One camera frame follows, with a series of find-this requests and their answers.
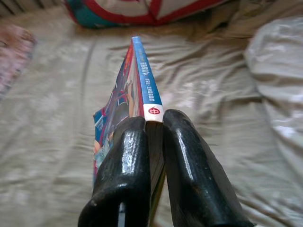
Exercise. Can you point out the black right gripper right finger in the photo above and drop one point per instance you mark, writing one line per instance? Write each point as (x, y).
(189, 170)

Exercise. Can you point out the red white blue bolster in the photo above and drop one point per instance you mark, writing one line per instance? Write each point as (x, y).
(118, 11)

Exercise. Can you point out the bed with beige floral sheet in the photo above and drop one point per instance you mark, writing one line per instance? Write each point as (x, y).
(59, 142)

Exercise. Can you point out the large beige floral pillow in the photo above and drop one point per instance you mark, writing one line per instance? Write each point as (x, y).
(279, 71)

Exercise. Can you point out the grey curtain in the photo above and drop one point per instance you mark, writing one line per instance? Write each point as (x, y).
(23, 4)

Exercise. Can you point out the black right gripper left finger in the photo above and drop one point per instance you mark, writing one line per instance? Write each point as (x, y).
(123, 170)

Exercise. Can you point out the pink cartoon bear blanket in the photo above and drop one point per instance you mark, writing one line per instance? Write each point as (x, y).
(14, 59)

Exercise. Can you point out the colourful illustrated book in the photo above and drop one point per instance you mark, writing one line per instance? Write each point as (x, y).
(146, 78)

